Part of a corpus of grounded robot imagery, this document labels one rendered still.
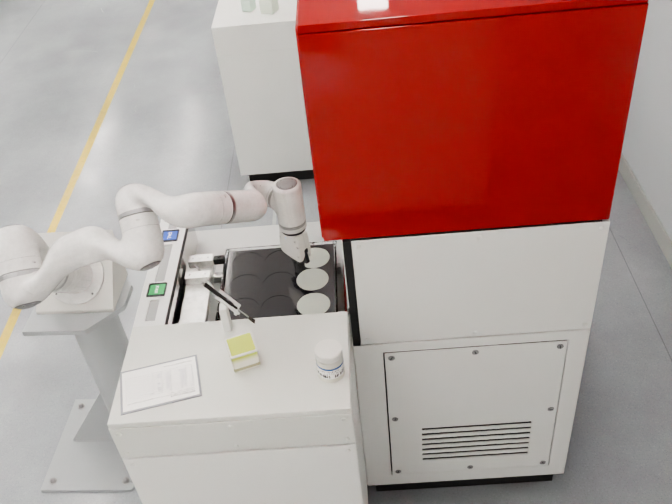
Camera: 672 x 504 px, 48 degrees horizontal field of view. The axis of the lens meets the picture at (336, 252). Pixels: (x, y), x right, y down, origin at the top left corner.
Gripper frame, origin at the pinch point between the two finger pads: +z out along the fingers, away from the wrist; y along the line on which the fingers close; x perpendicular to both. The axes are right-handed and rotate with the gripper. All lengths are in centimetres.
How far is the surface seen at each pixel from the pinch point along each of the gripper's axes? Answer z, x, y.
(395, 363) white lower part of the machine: 18.9, 3.3, 38.3
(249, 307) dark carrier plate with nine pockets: 2.1, -21.3, 1.5
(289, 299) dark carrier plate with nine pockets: 2.1, -10.7, 7.8
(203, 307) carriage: 4.0, -30.3, -10.9
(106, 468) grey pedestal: 91, -70, -51
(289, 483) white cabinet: 26, -43, 43
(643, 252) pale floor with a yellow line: 92, 179, 28
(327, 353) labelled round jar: -14, -26, 45
